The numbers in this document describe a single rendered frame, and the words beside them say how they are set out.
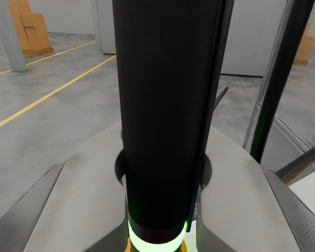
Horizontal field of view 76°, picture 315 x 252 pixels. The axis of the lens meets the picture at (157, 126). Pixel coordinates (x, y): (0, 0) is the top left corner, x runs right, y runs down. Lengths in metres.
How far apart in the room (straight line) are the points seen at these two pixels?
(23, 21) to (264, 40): 7.15
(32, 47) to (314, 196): 8.35
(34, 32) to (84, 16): 5.86
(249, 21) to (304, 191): 5.28
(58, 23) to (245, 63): 11.48
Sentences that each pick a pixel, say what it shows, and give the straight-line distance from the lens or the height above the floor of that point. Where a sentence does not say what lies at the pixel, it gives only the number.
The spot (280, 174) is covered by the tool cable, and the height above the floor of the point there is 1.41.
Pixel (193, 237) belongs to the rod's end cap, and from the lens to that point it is 0.20.
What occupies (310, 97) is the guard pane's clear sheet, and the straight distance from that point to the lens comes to 1.22.
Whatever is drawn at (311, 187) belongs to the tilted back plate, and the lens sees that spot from 0.56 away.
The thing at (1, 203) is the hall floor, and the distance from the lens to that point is 2.40.
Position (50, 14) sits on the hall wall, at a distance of 14.84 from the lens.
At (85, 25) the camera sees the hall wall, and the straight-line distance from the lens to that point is 13.78.
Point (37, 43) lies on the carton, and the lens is 8.30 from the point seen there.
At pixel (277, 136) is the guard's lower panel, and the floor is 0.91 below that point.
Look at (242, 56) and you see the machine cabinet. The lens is 5.78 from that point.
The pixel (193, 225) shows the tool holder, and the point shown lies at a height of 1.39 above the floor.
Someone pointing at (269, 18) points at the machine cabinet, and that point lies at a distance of 5.79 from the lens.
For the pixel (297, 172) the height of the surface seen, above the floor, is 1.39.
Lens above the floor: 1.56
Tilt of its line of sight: 31 degrees down
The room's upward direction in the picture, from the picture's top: 2 degrees clockwise
